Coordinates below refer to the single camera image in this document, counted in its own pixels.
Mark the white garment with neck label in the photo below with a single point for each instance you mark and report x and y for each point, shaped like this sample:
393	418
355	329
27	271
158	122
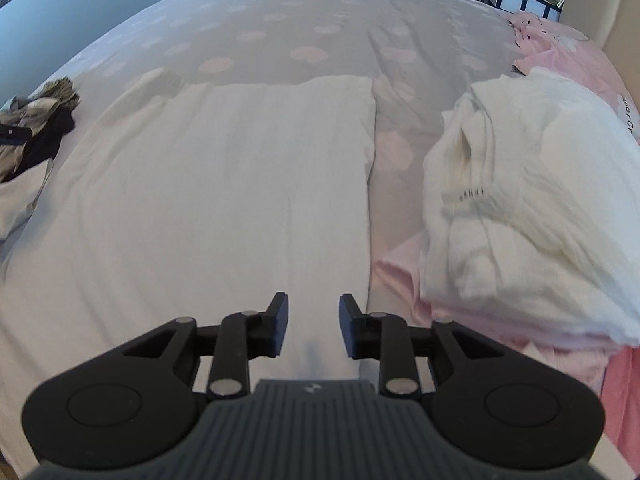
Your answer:
450	240

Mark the light pink printed pillow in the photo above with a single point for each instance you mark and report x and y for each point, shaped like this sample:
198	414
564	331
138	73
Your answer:
565	55

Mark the striped patterned garment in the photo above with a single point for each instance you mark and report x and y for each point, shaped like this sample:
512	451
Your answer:
64	92

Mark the white crinkled folded garment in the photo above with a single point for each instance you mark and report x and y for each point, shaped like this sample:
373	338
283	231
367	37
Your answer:
545	195

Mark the grey pink-dotted duvet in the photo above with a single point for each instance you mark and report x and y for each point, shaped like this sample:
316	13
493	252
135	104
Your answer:
300	25

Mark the black garment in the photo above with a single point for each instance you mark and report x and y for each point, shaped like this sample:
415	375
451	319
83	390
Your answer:
47	135

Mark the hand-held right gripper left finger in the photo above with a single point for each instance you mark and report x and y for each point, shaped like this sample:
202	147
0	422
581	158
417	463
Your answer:
277	327

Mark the pale pink folded garment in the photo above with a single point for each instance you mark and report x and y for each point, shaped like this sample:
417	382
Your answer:
400	275

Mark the beige headboard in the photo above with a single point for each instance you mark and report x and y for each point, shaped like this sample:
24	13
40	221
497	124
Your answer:
600	5

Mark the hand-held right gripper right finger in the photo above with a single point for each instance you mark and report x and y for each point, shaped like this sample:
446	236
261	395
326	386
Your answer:
347	329

